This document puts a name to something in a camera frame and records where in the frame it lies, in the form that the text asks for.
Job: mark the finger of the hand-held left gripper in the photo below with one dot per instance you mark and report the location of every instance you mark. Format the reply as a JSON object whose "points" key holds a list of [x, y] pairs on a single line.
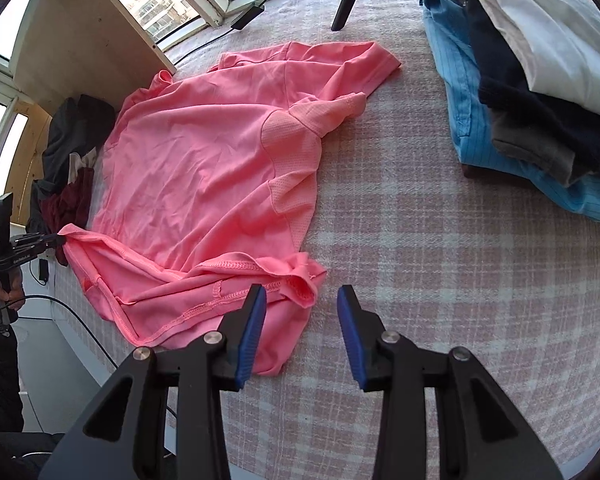
{"points": [[47, 241]]}

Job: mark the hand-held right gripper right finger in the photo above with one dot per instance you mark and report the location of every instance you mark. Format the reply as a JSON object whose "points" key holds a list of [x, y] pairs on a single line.
{"points": [[352, 345]]}

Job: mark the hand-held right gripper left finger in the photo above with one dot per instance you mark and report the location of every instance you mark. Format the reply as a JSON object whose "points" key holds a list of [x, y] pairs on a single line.
{"points": [[250, 340]]}

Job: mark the pink t-shirt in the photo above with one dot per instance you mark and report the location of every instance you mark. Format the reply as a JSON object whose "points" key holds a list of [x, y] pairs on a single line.
{"points": [[195, 170]]}

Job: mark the person's left forearm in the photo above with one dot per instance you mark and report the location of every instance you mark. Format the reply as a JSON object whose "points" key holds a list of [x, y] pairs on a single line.
{"points": [[0, 370]]}

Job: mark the black clothes pile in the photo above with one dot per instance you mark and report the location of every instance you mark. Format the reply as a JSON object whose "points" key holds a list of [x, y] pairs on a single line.
{"points": [[75, 125]]}

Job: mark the person's left hand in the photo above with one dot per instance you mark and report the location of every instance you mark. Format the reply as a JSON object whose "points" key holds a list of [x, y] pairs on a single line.
{"points": [[14, 290]]}

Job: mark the black plug charger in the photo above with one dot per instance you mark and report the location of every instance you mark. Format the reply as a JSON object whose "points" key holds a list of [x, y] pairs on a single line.
{"points": [[44, 271]]}

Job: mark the beige garment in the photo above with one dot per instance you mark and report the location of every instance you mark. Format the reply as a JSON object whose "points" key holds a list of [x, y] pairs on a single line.
{"points": [[82, 162]]}

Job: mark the person's black jacket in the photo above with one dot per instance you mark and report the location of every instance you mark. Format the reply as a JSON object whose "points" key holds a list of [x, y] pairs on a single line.
{"points": [[10, 452]]}

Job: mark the large wooden board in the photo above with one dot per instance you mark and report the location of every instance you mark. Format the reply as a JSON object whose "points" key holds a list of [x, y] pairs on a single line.
{"points": [[80, 25]]}

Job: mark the folded dark navy garment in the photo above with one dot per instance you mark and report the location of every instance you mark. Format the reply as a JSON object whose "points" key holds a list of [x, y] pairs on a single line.
{"points": [[530, 110]]}

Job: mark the black inline power adapter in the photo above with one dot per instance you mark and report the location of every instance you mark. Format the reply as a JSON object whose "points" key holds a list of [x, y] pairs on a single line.
{"points": [[247, 16]]}

